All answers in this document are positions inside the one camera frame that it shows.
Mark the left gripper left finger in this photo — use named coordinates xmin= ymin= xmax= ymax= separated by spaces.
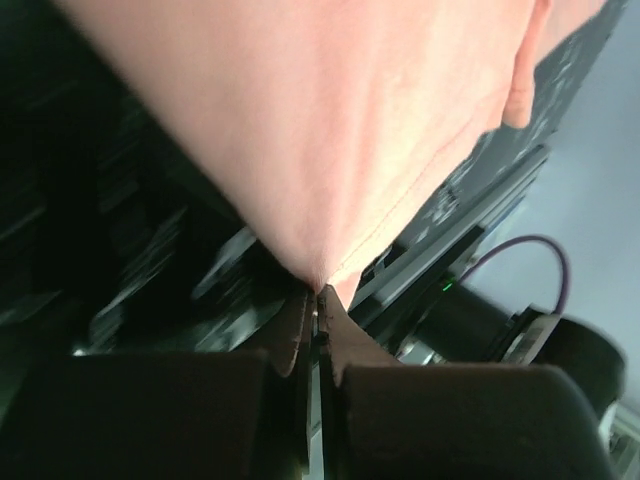
xmin=1 ymin=290 xmax=311 ymax=479

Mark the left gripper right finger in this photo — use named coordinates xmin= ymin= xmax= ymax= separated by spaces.
xmin=317 ymin=287 xmax=616 ymax=479

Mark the salmon pink t-shirt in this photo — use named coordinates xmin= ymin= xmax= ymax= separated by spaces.
xmin=59 ymin=1 xmax=602 ymax=304

